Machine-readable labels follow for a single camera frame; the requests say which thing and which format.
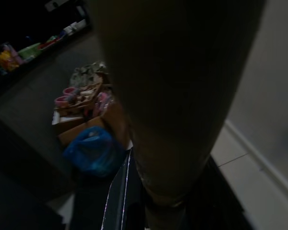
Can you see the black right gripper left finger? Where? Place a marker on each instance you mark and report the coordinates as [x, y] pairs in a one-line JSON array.
[[134, 72]]

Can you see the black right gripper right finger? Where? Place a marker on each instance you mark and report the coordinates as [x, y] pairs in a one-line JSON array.
[[206, 72]]

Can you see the brown cardboard box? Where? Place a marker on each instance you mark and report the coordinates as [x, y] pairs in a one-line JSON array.
[[86, 127]]

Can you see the yellow snack packet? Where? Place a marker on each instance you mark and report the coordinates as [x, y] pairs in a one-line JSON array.
[[6, 58]]

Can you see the pink bowl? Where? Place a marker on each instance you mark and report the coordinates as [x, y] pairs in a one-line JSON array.
[[62, 100], [69, 91]]

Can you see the grey patterned cloth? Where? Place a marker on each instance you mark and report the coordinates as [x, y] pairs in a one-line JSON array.
[[86, 73]]

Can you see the black low shelf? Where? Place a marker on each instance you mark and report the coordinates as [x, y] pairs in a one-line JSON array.
[[26, 28]]

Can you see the black floor mat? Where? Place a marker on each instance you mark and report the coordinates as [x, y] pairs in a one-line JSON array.
[[86, 210]]

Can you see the blue plastic bag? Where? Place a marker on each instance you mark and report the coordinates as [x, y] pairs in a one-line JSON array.
[[93, 153]]

